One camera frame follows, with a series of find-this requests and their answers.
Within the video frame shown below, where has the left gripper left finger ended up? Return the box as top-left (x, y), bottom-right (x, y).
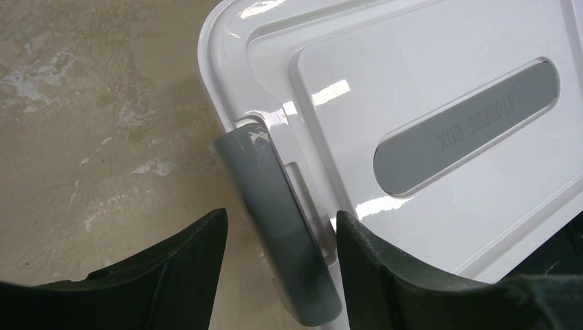
top-left (1, 208), bottom-right (228, 329)

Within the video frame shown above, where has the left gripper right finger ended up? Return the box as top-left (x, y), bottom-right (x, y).
top-left (337, 211), bottom-right (582, 329)

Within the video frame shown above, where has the pink plastic bin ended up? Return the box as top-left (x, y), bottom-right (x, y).
top-left (214, 123), bottom-right (342, 327)

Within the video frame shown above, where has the white rectangular tray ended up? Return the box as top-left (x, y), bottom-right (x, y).
top-left (197, 1), bottom-right (582, 329)

